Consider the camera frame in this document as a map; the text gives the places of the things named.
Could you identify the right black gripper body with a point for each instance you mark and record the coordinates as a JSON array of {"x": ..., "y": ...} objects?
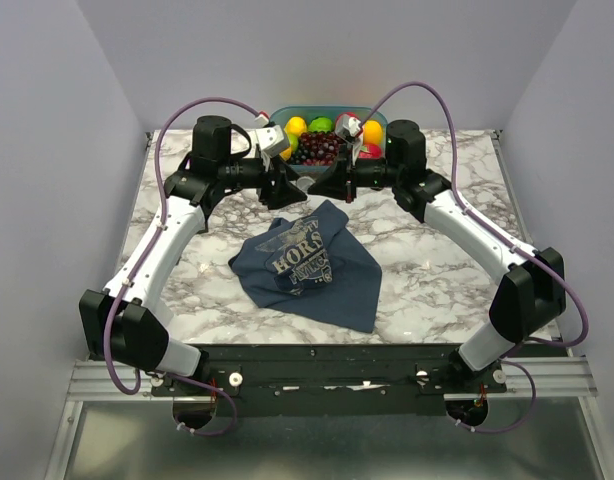
[{"x": 351, "y": 160}]

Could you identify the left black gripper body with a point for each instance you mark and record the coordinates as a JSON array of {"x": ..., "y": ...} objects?
[{"x": 269, "y": 194}]

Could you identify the blue printed tank top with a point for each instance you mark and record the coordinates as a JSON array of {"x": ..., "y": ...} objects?
[{"x": 312, "y": 267}]

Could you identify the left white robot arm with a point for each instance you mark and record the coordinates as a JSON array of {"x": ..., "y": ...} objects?
[{"x": 126, "y": 321}]

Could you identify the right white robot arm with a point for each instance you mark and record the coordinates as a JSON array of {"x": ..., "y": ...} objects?
[{"x": 530, "y": 291}]

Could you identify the red pomegranate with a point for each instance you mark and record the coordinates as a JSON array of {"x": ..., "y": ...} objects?
[{"x": 370, "y": 151}]

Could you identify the dark grape bunch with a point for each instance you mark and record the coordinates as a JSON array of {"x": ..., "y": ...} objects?
[{"x": 316, "y": 149}]

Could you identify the yellow lemon right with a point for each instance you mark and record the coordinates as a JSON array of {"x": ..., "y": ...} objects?
[{"x": 373, "y": 133}]

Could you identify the yellow lemon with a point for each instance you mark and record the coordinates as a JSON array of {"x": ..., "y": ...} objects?
[
  {"x": 373, "y": 133},
  {"x": 296, "y": 126}
]

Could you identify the green lime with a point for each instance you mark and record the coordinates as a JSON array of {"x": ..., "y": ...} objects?
[{"x": 321, "y": 124}]

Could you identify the light green fruit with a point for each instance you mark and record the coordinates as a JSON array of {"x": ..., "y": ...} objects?
[{"x": 294, "y": 142}]

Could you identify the yellow lemon left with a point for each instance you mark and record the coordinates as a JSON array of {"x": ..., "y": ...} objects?
[{"x": 296, "y": 126}]

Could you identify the teal plastic fruit container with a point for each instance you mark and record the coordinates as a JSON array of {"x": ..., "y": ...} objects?
[{"x": 308, "y": 113}]

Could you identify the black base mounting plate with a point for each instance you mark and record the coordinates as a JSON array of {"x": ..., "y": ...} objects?
[{"x": 336, "y": 380}]

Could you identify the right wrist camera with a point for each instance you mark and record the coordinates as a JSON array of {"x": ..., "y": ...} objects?
[{"x": 348, "y": 127}]

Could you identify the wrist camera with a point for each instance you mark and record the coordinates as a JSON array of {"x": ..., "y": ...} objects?
[
  {"x": 272, "y": 140},
  {"x": 348, "y": 127}
]

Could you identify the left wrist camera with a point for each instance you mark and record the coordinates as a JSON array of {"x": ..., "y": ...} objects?
[{"x": 272, "y": 140}]

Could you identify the aluminium rail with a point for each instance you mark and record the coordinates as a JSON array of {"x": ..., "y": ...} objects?
[{"x": 107, "y": 380}]

